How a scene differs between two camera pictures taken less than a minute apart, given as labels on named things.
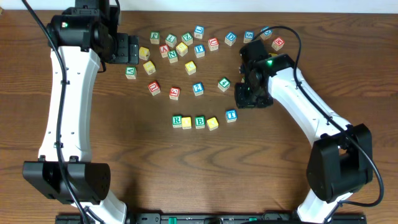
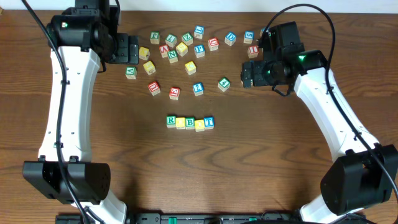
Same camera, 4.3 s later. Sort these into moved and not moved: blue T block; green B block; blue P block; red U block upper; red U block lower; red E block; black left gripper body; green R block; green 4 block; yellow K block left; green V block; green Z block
Moved: green R block; green B block; blue T block
Not moved: red U block upper; red U block lower; red E block; yellow K block left; green 4 block; black left gripper body; green V block; blue P block; green Z block
